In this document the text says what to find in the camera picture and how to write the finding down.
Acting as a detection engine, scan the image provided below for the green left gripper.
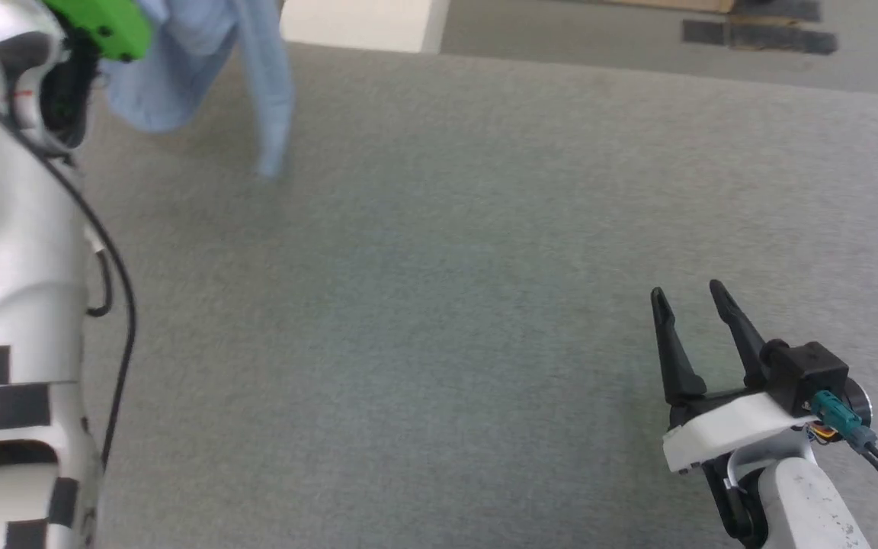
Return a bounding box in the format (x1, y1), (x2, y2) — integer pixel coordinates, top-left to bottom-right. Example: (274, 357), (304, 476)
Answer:
(43, 0), (154, 62)

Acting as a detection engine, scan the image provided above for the light blue t-shirt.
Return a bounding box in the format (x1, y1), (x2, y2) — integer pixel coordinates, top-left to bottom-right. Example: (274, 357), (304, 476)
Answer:
(100, 0), (295, 181)

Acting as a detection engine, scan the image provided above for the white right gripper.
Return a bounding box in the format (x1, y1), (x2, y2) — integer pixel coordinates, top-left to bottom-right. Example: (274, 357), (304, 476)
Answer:
(651, 280), (821, 477)

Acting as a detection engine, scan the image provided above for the white box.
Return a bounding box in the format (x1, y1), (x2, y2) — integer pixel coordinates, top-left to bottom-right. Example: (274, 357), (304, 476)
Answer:
(280, 0), (451, 54)

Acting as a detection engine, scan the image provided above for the grey fabric padded surface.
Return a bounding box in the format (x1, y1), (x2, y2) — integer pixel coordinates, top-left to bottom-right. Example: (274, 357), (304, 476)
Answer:
(77, 42), (878, 549)

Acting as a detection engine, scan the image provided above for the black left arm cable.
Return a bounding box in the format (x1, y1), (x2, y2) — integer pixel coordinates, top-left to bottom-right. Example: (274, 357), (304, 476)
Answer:
(0, 67), (139, 470)

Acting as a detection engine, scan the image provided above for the teal cable connector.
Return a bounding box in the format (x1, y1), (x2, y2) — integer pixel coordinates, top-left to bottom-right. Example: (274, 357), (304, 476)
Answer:
(811, 390), (878, 452)

